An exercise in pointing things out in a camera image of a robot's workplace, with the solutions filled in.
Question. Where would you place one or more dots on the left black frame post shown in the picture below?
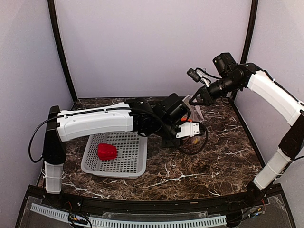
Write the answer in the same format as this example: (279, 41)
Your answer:
(60, 49)

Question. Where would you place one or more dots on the black curved front rail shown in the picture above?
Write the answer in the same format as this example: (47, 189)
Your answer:
(92, 205)

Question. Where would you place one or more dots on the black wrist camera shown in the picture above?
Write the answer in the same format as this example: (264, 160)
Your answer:
(174, 109)
(224, 63)

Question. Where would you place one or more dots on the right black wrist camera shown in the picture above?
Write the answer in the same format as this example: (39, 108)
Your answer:
(224, 63)

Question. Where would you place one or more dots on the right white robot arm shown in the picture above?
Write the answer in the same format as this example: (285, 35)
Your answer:
(257, 80)

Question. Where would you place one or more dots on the right black frame post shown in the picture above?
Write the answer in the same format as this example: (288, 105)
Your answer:
(250, 31)

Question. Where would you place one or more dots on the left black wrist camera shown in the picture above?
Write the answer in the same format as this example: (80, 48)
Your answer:
(174, 109)

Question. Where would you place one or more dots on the red bell pepper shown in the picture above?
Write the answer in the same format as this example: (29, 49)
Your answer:
(106, 152)

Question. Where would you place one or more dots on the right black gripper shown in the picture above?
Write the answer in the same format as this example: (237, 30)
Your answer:
(207, 97)

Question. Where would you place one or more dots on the clear zip top bag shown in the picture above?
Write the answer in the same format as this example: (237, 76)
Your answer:
(196, 115)

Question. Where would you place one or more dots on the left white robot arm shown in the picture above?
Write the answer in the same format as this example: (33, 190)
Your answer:
(135, 115)

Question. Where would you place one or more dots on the small orange pumpkin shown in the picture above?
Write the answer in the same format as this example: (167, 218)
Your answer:
(185, 119)

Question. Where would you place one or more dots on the white perforated plastic basket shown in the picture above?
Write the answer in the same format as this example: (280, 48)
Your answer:
(131, 159)

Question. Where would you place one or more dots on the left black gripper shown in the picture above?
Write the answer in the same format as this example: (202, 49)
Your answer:
(167, 143)

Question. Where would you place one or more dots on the white slotted cable duct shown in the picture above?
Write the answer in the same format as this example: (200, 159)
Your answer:
(122, 220)

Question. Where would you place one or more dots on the black frame post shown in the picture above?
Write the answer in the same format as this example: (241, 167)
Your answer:
(60, 49)
(250, 31)

